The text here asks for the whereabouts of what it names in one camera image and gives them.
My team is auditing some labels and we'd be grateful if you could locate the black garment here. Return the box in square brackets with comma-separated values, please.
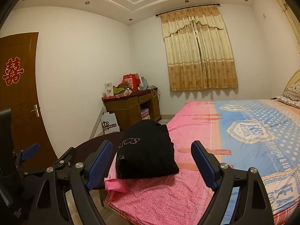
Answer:
[115, 120, 180, 179]

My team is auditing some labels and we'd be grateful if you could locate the pink patterned blanket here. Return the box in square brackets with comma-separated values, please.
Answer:
[104, 101, 223, 225]

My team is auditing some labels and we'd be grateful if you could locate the red gift bag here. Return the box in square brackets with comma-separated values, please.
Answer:
[123, 73, 141, 91]

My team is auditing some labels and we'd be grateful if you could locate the beige patterned curtain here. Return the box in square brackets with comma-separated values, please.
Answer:
[160, 6, 239, 92]

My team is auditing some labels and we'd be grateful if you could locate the beige headboard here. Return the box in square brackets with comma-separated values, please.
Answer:
[285, 70, 300, 92]

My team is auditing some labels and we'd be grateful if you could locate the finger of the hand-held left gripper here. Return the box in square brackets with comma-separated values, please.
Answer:
[13, 143, 40, 170]
[55, 147, 77, 176]

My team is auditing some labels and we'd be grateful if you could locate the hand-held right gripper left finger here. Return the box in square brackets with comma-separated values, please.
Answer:
[28, 140, 117, 225]

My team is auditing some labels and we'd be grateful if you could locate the wooden desk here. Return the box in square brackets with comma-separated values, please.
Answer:
[101, 88, 162, 132]

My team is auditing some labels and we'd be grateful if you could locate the white cable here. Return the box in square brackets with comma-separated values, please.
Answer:
[149, 86, 160, 99]

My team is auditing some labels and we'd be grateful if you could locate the dark curtain rod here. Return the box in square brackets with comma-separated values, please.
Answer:
[155, 3, 221, 17]

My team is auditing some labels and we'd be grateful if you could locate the metal door handle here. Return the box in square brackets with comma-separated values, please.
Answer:
[30, 104, 41, 118]

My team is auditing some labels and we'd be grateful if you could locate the white paper bag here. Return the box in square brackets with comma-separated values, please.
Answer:
[101, 112, 120, 135]

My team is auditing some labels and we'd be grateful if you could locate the beige leaning rail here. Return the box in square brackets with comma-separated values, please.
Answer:
[90, 106, 106, 139]

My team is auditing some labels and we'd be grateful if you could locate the blue printed bedsheet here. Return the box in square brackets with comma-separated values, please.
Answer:
[212, 98, 300, 225]

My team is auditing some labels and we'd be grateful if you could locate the patterned pillow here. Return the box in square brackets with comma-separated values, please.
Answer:
[275, 84, 300, 109]

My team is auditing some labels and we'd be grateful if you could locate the brown wooden door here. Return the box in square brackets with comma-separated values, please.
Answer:
[0, 32, 58, 169]

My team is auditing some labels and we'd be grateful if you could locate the red door decoration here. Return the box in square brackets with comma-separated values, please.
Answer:
[3, 57, 24, 86]

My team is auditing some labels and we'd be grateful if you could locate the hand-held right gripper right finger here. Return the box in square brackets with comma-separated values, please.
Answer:
[191, 141, 273, 225]

